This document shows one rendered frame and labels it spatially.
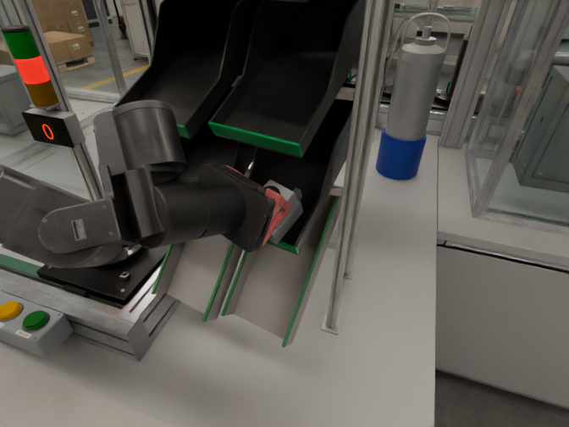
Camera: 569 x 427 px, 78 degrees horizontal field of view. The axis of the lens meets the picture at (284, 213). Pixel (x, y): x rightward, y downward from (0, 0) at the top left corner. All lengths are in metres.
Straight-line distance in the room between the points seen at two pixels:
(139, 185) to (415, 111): 1.05
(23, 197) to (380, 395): 0.67
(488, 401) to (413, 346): 1.08
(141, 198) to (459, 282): 1.12
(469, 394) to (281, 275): 1.36
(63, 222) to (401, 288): 0.79
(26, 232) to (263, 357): 0.57
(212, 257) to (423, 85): 0.85
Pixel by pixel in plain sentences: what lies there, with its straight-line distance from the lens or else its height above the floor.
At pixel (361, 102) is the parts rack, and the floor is 1.38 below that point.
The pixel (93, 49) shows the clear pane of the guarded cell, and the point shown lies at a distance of 2.15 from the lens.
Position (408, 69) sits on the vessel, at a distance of 1.22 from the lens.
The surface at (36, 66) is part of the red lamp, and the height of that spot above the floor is 1.34.
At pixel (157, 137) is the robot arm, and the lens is 0.33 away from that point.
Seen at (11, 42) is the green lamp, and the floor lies 1.39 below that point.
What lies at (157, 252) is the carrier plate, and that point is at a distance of 0.89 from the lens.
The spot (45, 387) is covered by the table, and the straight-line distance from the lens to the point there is 0.90.
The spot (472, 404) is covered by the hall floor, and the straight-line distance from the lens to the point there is 1.87.
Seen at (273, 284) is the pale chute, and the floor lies 1.05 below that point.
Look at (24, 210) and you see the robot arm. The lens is 0.34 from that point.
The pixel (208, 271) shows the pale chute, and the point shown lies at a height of 1.04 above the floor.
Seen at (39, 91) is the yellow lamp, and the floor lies 1.29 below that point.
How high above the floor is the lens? 1.55
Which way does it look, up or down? 38 degrees down
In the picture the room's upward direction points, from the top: straight up
